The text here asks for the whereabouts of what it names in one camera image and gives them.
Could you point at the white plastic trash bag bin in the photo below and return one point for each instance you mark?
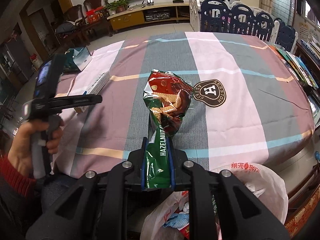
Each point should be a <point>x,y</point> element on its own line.
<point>228,203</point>

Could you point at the red sleeved left forearm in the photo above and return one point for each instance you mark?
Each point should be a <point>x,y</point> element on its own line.
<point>22,185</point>

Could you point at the light blue plastic wrapper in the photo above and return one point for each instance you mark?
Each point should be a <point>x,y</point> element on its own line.
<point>177,220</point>

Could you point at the yellow wooden TV cabinet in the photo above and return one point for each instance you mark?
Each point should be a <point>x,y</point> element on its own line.
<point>149,14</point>

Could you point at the dark wooden armchair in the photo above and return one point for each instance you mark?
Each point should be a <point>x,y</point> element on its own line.
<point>75,31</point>

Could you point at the potted green plant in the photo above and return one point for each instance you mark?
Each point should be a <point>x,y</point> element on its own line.
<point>118,6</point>

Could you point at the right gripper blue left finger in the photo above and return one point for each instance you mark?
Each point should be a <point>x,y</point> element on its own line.
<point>142,176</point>

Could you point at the striped pink grey tablecloth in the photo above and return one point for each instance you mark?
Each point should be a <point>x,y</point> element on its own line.
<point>224,98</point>

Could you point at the green hazelnut wafer bag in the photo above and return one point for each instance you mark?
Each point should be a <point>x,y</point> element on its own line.
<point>167,98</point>

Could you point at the red gift box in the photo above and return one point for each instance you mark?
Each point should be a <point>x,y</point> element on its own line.
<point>94,15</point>

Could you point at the stack of children's books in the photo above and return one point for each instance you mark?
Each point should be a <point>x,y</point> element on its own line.
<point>296,67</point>

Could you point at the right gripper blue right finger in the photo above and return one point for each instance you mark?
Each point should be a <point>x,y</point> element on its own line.
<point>171,165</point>

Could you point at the person's left hand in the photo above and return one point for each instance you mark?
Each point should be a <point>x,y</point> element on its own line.
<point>20,152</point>

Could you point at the blue white baby playpen fence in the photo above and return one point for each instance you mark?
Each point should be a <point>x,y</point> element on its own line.
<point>220,16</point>

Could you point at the green tissue box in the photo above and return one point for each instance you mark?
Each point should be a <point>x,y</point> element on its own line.
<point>76,60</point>

